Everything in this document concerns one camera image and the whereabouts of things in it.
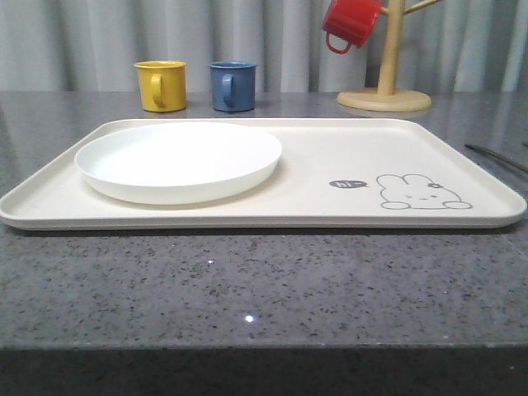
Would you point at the white round plate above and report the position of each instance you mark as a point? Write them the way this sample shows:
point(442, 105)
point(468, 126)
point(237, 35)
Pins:
point(179, 163)

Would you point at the silver metal fork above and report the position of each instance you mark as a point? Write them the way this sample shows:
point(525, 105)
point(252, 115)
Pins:
point(501, 157)

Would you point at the beige rabbit serving tray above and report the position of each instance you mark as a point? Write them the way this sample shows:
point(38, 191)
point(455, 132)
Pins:
point(337, 173)

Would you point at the blue enamel mug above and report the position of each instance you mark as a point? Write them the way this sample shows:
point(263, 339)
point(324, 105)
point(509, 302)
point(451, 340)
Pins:
point(233, 85)

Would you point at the yellow enamel mug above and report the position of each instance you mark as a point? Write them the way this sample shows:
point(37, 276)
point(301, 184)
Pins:
point(162, 85)

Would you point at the wooden mug tree stand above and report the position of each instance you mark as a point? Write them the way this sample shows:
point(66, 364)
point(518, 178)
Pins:
point(386, 97)

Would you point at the red enamel mug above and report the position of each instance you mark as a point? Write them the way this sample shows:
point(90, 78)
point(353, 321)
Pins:
point(351, 21)

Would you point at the grey pleated curtain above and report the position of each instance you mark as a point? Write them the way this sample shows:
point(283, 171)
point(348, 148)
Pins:
point(449, 46)

